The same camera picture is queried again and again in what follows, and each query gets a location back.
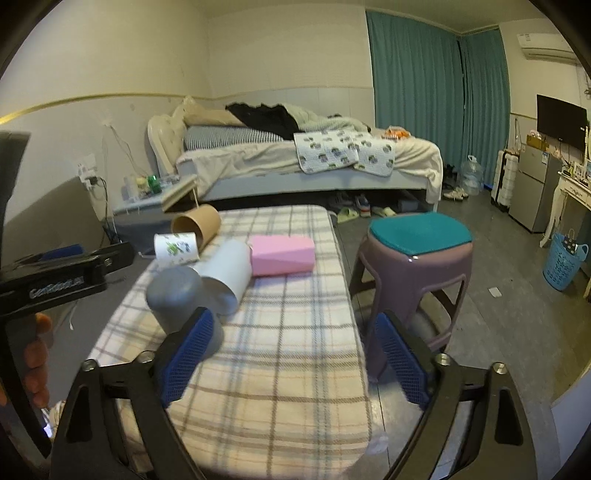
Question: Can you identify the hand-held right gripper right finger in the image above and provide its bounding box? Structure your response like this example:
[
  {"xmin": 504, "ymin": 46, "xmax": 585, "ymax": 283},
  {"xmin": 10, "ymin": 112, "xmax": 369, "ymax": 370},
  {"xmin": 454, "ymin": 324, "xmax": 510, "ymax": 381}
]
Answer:
[{"xmin": 373, "ymin": 310, "xmax": 539, "ymax": 480}]

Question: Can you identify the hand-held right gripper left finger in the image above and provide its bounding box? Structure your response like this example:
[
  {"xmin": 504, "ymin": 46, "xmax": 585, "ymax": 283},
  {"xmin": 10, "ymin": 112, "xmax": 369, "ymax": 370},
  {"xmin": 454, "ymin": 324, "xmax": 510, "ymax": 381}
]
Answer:
[{"xmin": 48, "ymin": 307, "xmax": 218, "ymax": 480}]

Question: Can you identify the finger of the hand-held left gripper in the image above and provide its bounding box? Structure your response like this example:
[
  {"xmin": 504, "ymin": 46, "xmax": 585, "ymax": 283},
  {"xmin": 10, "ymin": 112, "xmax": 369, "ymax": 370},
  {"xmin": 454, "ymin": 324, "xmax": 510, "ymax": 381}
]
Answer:
[
  {"xmin": 0, "ymin": 241, "xmax": 136, "ymax": 284},
  {"xmin": 32, "ymin": 244, "xmax": 87, "ymax": 264}
]

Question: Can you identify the white cup with green print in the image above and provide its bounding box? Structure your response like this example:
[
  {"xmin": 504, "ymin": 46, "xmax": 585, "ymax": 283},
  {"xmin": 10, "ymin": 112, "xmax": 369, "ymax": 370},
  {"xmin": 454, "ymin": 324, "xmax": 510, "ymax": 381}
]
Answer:
[{"xmin": 154, "ymin": 232, "xmax": 202, "ymax": 272}]

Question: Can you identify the grey cup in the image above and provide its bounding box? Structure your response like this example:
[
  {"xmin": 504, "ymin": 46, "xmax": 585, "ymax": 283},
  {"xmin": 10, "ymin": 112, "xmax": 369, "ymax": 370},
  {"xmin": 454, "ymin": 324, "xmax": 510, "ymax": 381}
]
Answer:
[{"xmin": 146, "ymin": 265, "xmax": 225, "ymax": 358}]

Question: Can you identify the brown paper cup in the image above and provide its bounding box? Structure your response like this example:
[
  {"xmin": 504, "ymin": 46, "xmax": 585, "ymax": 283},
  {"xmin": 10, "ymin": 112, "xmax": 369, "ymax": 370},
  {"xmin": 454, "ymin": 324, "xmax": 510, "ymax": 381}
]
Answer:
[{"xmin": 171, "ymin": 203, "xmax": 222, "ymax": 252}]

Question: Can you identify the person's left hand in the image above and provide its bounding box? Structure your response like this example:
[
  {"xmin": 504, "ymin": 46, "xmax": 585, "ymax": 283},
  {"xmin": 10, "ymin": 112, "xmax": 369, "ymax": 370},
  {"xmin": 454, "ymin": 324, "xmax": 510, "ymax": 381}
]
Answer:
[{"xmin": 23, "ymin": 313, "xmax": 52, "ymax": 409}]

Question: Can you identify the grey bedside table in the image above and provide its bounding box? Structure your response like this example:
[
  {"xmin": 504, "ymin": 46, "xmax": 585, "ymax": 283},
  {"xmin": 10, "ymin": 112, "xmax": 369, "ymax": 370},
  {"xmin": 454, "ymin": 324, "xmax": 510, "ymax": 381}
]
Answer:
[{"xmin": 113, "ymin": 175, "xmax": 199, "ymax": 243}]

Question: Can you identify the white power strip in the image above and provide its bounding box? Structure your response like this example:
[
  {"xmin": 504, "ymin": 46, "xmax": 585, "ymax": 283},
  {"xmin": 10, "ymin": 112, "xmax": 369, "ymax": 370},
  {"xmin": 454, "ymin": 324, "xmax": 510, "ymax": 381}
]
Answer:
[{"xmin": 76, "ymin": 157, "xmax": 100, "ymax": 190}]

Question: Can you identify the purple plastic stool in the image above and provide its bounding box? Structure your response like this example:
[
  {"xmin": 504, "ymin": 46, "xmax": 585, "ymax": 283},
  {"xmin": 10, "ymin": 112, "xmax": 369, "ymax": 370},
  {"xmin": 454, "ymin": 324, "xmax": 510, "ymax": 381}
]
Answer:
[{"xmin": 348, "ymin": 213, "xmax": 476, "ymax": 384}]

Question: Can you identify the wooden board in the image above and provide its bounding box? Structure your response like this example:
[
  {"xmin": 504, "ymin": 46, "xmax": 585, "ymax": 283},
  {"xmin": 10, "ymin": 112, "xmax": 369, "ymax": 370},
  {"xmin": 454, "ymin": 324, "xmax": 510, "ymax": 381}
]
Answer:
[{"xmin": 161, "ymin": 176, "xmax": 199, "ymax": 213}]

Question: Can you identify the white padded headboard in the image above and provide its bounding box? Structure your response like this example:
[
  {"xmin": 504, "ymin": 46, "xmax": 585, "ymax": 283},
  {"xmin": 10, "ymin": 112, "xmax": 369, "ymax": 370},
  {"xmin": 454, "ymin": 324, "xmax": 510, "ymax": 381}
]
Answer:
[{"xmin": 148, "ymin": 113, "xmax": 186, "ymax": 172}]

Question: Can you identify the teal stool cushion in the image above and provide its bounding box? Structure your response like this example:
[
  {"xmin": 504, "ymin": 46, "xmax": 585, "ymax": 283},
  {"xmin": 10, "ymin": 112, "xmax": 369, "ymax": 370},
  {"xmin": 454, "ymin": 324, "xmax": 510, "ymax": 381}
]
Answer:
[{"xmin": 369, "ymin": 212, "xmax": 474, "ymax": 257}]

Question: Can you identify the pink tissue box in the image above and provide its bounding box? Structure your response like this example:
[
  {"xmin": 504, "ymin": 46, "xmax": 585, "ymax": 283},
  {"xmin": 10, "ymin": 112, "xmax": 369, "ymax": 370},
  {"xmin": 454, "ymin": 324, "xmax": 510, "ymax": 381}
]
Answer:
[{"xmin": 248, "ymin": 234, "xmax": 316, "ymax": 278}]

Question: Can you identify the striped pillow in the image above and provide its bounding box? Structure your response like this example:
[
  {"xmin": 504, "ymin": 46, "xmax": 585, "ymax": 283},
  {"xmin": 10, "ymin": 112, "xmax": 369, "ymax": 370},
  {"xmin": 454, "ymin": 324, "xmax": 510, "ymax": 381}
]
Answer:
[{"xmin": 183, "ymin": 126, "xmax": 287, "ymax": 151}]

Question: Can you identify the cream pillow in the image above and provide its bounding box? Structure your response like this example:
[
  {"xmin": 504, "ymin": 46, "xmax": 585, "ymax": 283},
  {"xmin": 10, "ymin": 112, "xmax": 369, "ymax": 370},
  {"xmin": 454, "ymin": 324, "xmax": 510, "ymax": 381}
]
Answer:
[{"xmin": 184, "ymin": 96, "xmax": 245, "ymax": 127}]

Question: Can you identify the bed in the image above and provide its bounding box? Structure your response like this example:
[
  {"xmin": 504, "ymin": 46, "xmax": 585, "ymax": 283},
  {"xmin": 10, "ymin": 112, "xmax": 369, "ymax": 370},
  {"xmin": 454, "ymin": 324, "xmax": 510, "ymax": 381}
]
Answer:
[{"xmin": 148, "ymin": 96, "xmax": 444, "ymax": 206}]

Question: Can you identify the blue laundry basket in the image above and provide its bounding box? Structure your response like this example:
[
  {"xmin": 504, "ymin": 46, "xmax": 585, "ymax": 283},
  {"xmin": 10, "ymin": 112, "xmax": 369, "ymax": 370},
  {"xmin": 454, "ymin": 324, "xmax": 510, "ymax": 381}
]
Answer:
[{"xmin": 542, "ymin": 232, "xmax": 589, "ymax": 291}]

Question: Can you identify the large water jug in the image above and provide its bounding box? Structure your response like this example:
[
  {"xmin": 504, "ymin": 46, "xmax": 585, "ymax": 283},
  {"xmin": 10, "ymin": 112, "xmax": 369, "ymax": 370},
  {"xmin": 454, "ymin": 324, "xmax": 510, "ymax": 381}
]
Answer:
[{"xmin": 461, "ymin": 155, "xmax": 485, "ymax": 195}]

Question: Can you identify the black clothing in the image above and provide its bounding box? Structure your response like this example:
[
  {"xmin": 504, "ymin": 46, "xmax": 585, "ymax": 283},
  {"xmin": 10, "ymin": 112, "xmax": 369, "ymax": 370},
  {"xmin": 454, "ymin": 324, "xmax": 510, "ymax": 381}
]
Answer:
[{"xmin": 225, "ymin": 102, "xmax": 315, "ymax": 141}]

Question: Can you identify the white suitcase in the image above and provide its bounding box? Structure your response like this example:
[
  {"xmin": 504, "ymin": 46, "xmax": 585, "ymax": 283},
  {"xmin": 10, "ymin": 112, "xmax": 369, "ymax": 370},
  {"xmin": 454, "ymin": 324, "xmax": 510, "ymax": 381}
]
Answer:
[{"xmin": 490, "ymin": 148, "xmax": 520, "ymax": 207}]

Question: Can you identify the grey small fridge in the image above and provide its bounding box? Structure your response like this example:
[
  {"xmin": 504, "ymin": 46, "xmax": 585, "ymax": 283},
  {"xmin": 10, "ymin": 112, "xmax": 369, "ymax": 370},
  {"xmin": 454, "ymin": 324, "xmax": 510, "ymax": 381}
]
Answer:
[{"xmin": 509, "ymin": 147, "xmax": 564, "ymax": 233}]

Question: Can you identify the patterned quilted mat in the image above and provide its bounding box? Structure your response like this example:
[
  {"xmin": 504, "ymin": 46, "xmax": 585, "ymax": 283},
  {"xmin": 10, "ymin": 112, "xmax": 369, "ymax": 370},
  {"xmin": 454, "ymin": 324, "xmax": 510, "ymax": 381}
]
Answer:
[{"xmin": 294, "ymin": 129, "xmax": 398, "ymax": 177}]

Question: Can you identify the white desk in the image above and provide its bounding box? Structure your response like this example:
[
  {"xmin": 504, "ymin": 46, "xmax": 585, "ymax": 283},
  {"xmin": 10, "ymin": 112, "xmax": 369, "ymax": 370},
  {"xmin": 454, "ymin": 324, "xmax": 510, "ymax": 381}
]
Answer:
[{"xmin": 540, "ymin": 168, "xmax": 591, "ymax": 296}]

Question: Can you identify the white duvet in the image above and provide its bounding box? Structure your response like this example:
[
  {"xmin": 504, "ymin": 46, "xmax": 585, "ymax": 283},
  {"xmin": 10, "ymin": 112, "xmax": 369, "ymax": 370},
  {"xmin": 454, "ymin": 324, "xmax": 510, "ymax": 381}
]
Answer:
[{"xmin": 286, "ymin": 105, "xmax": 370, "ymax": 136}]

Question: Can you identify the narrow teal curtain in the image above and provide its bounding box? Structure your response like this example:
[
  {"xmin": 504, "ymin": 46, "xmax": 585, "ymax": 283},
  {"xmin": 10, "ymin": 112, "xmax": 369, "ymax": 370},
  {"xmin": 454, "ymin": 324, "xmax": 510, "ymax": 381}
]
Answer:
[{"xmin": 459, "ymin": 30, "xmax": 511, "ymax": 172}]

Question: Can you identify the wide teal curtain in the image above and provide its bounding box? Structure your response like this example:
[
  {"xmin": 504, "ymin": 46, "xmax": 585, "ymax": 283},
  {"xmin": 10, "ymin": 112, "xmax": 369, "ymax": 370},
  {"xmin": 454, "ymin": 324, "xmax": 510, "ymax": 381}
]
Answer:
[{"xmin": 366, "ymin": 10, "xmax": 462, "ymax": 172}]

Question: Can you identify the black monitor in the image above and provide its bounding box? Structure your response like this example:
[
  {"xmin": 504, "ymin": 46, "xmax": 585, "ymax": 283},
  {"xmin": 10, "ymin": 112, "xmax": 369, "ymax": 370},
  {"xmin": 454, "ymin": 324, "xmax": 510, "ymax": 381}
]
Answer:
[{"xmin": 536, "ymin": 93, "xmax": 588, "ymax": 153}]

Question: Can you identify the white air conditioner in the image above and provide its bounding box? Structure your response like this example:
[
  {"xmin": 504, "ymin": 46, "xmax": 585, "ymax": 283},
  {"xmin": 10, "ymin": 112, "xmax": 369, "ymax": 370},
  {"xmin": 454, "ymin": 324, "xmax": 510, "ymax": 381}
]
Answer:
[{"xmin": 516, "ymin": 33, "xmax": 580, "ymax": 61}]

